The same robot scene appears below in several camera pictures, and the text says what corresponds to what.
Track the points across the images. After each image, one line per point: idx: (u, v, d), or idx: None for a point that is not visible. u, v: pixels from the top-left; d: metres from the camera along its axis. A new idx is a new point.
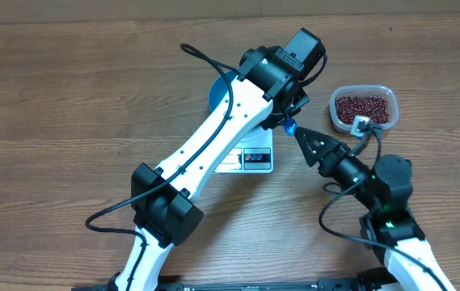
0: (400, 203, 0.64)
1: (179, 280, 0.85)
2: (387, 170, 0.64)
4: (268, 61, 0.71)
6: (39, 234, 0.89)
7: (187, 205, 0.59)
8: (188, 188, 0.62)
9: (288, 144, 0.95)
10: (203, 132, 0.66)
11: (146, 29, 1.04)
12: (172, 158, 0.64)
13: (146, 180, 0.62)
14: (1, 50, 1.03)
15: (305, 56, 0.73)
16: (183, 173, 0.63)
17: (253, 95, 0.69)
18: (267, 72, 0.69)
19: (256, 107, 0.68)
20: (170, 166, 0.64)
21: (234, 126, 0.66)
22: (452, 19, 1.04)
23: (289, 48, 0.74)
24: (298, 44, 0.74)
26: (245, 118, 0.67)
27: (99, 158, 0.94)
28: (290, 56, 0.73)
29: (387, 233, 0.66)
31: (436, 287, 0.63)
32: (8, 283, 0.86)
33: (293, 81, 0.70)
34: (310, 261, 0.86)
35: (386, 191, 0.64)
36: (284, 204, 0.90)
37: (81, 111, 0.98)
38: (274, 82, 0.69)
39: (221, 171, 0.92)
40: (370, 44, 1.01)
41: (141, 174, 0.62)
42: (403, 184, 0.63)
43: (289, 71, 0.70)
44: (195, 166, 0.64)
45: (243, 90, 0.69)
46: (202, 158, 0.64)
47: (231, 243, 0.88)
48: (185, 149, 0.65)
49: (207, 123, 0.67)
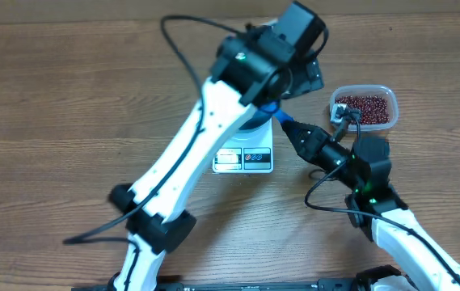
0: (379, 175, 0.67)
1: (179, 280, 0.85)
2: (367, 150, 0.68)
4: (246, 51, 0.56)
6: (39, 234, 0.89)
7: (163, 229, 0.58)
8: (162, 212, 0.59)
9: (288, 145, 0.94)
10: (175, 147, 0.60)
11: (147, 30, 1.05)
12: (145, 177, 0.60)
13: (124, 202, 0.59)
14: (2, 51, 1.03)
15: (297, 37, 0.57)
16: (157, 195, 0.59)
17: (228, 101, 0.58)
18: (246, 67, 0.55)
19: (232, 115, 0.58)
20: (145, 188, 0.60)
21: (207, 140, 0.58)
22: (453, 19, 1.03)
23: (277, 28, 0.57)
24: (289, 20, 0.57)
26: (219, 128, 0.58)
27: (99, 158, 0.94)
28: (279, 38, 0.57)
29: (372, 208, 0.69)
31: (423, 248, 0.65)
32: (9, 283, 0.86)
33: (280, 73, 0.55)
34: (310, 261, 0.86)
35: (367, 169, 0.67)
36: (284, 204, 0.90)
37: (81, 111, 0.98)
38: (255, 79, 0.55)
39: (221, 171, 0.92)
40: (369, 44, 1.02)
41: (117, 196, 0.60)
42: (382, 161, 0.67)
43: (274, 61, 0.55)
44: (168, 187, 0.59)
45: (217, 93, 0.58)
46: (175, 178, 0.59)
47: (231, 243, 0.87)
48: (158, 169, 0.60)
49: (179, 137, 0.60)
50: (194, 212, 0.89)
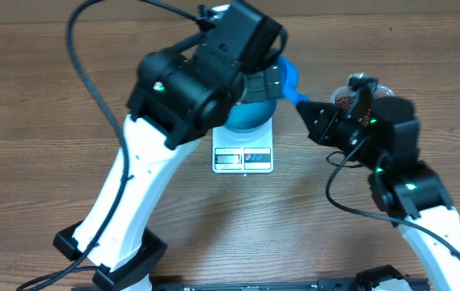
0: (408, 143, 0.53)
1: (179, 280, 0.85)
2: (388, 110, 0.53)
4: (170, 78, 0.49)
6: (39, 234, 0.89)
7: (110, 280, 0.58)
8: (107, 263, 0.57)
9: (288, 145, 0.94)
10: (107, 194, 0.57)
11: (147, 30, 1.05)
12: (83, 226, 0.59)
13: (67, 255, 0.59)
14: (2, 51, 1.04)
15: (240, 50, 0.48)
16: (98, 246, 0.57)
17: (154, 144, 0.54)
18: (177, 94, 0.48)
19: (158, 160, 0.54)
20: (85, 238, 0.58)
21: (137, 187, 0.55)
22: (453, 19, 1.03)
23: (217, 38, 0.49)
24: (230, 29, 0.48)
26: (149, 175, 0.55)
27: (99, 158, 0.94)
28: (218, 52, 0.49)
29: (403, 195, 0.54)
31: None
32: (8, 283, 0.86)
33: (217, 99, 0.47)
34: (310, 261, 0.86)
35: (389, 134, 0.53)
36: (284, 204, 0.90)
37: (81, 111, 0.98)
38: (187, 106, 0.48)
39: (221, 171, 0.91)
40: (369, 44, 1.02)
41: (60, 247, 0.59)
42: (407, 120, 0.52)
43: (208, 84, 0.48)
44: (108, 237, 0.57)
45: (145, 135, 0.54)
46: (115, 225, 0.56)
47: (231, 243, 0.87)
48: (94, 218, 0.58)
49: (107, 185, 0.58)
50: (194, 212, 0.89)
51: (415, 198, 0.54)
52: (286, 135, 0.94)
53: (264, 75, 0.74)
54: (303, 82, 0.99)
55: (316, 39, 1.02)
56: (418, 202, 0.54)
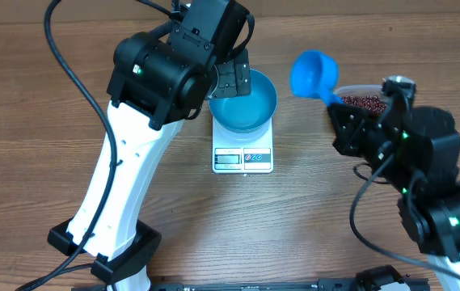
0: (445, 163, 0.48)
1: (179, 280, 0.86)
2: (427, 124, 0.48)
4: (146, 61, 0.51)
6: (40, 234, 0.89)
7: (108, 270, 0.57)
8: (103, 252, 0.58)
9: (288, 145, 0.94)
10: (98, 183, 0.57)
11: (146, 30, 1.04)
12: (77, 218, 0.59)
13: (63, 250, 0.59)
14: (2, 51, 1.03)
15: (212, 33, 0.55)
16: (94, 235, 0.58)
17: (140, 127, 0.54)
18: (154, 76, 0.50)
19: (145, 143, 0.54)
20: (79, 230, 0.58)
21: (127, 173, 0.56)
22: (453, 19, 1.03)
23: (189, 25, 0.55)
24: (200, 15, 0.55)
26: (137, 158, 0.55)
27: (99, 158, 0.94)
28: (192, 35, 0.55)
29: (442, 229, 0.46)
31: None
32: (8, 283, 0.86)
33: (192, 77, 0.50)
34: (311, 261, 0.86)
35: (428, 149, 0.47)
36: (284, 204, 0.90)
37: (81, 111, 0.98)
38: (164, 87, 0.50)
39: (221, 171, 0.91)
40: (369, 44, 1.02)
41: (56, 243, 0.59)
42: (447, 135, 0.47)
43: (183, 64, 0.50)
44: (103, 225, 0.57)
45: (128, 122, 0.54)
46: (107, 214, 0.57)
47: (231, 243, 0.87)
48: (86, 208, 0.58)
49: (98, 175, 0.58)
50: (194, 212, 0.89)
51: (455, 233, 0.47)
52: (286, 135, 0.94)
53: (235, 70, 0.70)
54: None
55: (316, 39, 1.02)
56: (457, 238, 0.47)
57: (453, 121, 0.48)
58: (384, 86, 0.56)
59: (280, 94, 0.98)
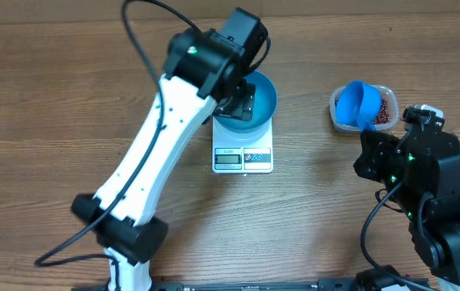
0: (453, 184, 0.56)
1: (179, 280, 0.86)
2: (433, 145, 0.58)
4: (196, 48, 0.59)
6: (39, 234, 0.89)
7: (134, 233, 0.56)
8: (132, 215, 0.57)
9: (288, 145, 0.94)
10: (137, 147, 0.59)
11: (146, 30, 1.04)
12: (110, 182, 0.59)
13: (87, 214, 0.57)
14: (2, 51, 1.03)
15: (244, 40, 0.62)
16: (124, 199, 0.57)
17: (187, 97, 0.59)
18: (200, 61, 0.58)
19: (192, 109, 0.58)
20: (111, 193, 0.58)
21: (170, 136, 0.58)
22: (452, 19, 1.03)
23: (225, 32, 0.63)
24: (235, 27, 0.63)
26: (181, 124, 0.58)
27: (99, 158, 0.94)
28: (227, 40, 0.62)
29: (458, 253, 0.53)
31: None
32: (8, 283, 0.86)
33: (233, 65, 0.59)
34: (310, 261, 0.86)
35: (434, 168, 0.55)
36: (284, 204, 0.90)
37: (81, 111, 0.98)
38: (209, 72, 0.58)
39: (221, 171, 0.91)
40: (369, 44, 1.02)
41: (80, 208, 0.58)
42: (453, 155, 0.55)
43: (226, 54, 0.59)
44: (135, 188, 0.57)
45: (176, 91, 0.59)
46: (141, 178, 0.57)
47: (231, 243, 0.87)
48: (121, 172, 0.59)
49: (139, 137, 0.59)
50: (194, 212, 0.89)
51: None
52: (286, 135, 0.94)
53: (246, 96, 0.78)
54: (303, 82, 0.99)
55: (316, 39, 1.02)
56: None
57: (459, 143, 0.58)
58: (407, 115, 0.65)
59: (280, 94, 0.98)
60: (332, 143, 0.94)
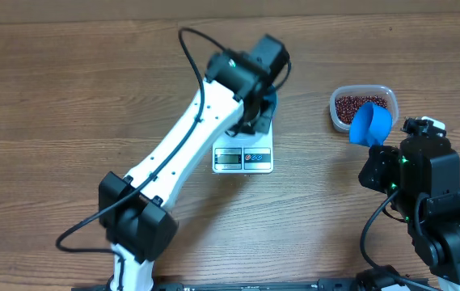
0: (446, 182, 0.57)
1: (179, 280, 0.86)
2: (424, 146, 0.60)
4: (235, 62, 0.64)
6: (39, 234, 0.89)
7: (161, 211, 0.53)
8: (161, 196, 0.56)
9: (288, 145, 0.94)
10: (174, 135, 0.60)
11: (146, 30, 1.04)
12: (141, 164, 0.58)
13: (115, 190, 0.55)
14: (2, 51, 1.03)
15: (272, 61, 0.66)
16: (155, 179, 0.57)
17: (225, 99, 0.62)
18: (236, 74, 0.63)
19: (228, 109, 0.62)
20: (141, 174, 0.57)
21: (205, 130, 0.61)
22: (452, 19, 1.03)
23: (255, 53, 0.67)
24: (264, 48, 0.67)
26: (217, 120, 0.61)
27: (99, 158, 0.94)
28: (256, 60, 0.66)
29: (457, 252, 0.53)
31: None
32: (8, 283, 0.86)
33: (262, 82, 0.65)
34: (310, 261, 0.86)
35: (428, 166, 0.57)
36: (284, 204, 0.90)
37: (81, 111, 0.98)
38: (242, 84, 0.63)
39: (220, 171, 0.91)
40: (369, 44, 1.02)
41: (108, 183, 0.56)
42: (445, 155, 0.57)
43: (259, 72, 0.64)
44: (167, 170, 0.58)
45: (215, 93, 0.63)
46: (175, 162, 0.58)
47: (231, 243, 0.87)
48: (155, 155, 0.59)
49: (177, 126, 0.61)
50: (194, 212, 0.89)
51: None
52: (285, 135, 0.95)
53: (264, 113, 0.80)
54: (303, 82, 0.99)
55: (316, 39, 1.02)
56: None
57: (450, 145, 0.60)
58: (407, 124, 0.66)
59: (280, 94, 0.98)
60: (332, 143, 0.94)
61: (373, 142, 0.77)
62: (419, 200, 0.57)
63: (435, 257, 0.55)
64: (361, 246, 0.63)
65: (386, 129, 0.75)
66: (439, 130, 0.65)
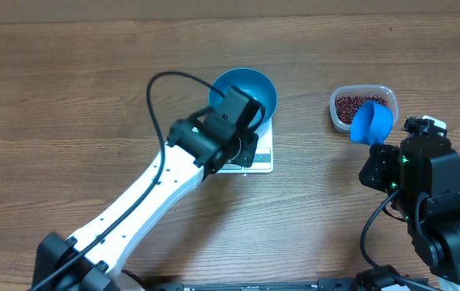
0: (447, 182, 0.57)
1: (179, 280, 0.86)
2: (425, 146, 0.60)
4: (198, 129, 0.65)
6: (40, 234, 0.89)
7: (105, 279, 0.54)
8: (107, 261, 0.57)
9: (288, 145, 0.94)
10: (129, 195, 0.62)
11: (146, 30, 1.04)
12: (90, 225, 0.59)
13: (56, 253, 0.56)
14: (2, 51, 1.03)
15: (238, 118, 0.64)
16: (102, 242, 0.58)
17: (185, 162, 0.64)
18: (197, 143, 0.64)
19: (188, 174, 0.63)
20: (88, 236, 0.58)
21: (161, 193, 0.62)
22: (452, 19, 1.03)
23: (221, 110, 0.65)
24: (230, 104, 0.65)
26: (175, 183, 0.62)
27: (99, 158, 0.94)
28: (221, 119, 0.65)
29: (457, 252, 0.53)
31: None
32: (8, 283, 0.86)
33: (222, 150, 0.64)
34: (310, 261, 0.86)
35: (428, 166, 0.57)
36: (284, 204, 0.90)
37: (81, 111, 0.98)
38: (202, 153, 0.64)
39: (221, 171, 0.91)
40: (370, 44, 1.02)
41: (49, 245, 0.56)
42: (446, 154, 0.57)
43: (218, 141, 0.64)
44: (117, 234, 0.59)
45: (176, 156, 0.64)
46: (125, 225, 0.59)
47: (231, 243, 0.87)
48: (105, 217, 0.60)
49: (135, 184, 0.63)
50: (194, 212, 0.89)
51: None
52: (285, 135, 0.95)
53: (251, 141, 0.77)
54: (303, 82, 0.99)
55: (316, 39, 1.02)
56: None
57: (451, 145, 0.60)
58: (407, 124, 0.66)
59: (280, 94, 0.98)
60: (332, 143, 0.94)
61: (374, 141, 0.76)
62: (419, 200, 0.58)
63: (435, 258, 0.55)
64: (360, 247, 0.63)
65: (387, 128, 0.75)
66: (441, 130, 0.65)
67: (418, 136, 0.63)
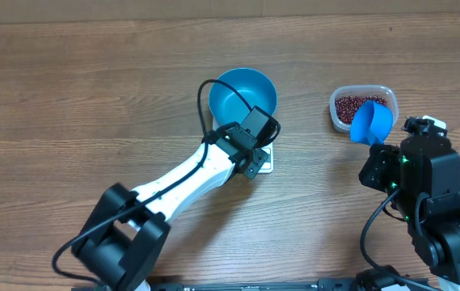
0: (447, 182, 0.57)
1: (179, 280, 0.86)
2: (425, 146, 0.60)
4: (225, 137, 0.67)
6: (39, 234, 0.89)
7: (162, 228, 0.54)
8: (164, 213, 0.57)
9: (287, 145, 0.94)
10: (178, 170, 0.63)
11: (146, 30, 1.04)
12: (149, 184, 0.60)
13: (118, 202, 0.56)
14: (2, 51, 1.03)
15: (259, 132, 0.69)
16: (160, 199, 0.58)
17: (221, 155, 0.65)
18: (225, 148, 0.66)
19: (226, 162, 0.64)
20: (147, 191, 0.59)
21: (204, 175, 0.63)
22: (452, 19, 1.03)
23: (244, 124, 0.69)
24: (252, 120, 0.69)
26: (215, 169, 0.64)
27: (99, 158, 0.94)
28: (245, 132, 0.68)
29: (457, 251, 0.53)
31: None
32: (8, 283, 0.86)
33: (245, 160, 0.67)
34: (310, 261, 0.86)
35: (428, 166, 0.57)
36: (284, 204, 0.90)
37: (81, 111, 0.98)
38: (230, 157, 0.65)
39: None
40: (369, 44, 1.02)
41: (111, 194, 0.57)
42: (446, 154, 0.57)
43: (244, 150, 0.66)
44: (170, 196, 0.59)
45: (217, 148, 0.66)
46: (179, 190, 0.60)
47: (231, 243, 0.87)
48: (162, 180, 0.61)
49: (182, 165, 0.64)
50: (194, 212, 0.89)
51: None
52: (285, 135, 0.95)
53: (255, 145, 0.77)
54: (303, 82, 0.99)
55: (316, 39, 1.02)
56: None
57: (451, 145, 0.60)
58: (407, 124, 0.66)
59: (280, 94, 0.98)
60: (332, 143, 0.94)
61: (373, 141, 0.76)
62: (419, 200, 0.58)
63: (436, 257, 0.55)
64: (361, 247, 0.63)
65: (386, 128, 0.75)
66: (441, 130, 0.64)
67: (419, 137, 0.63)
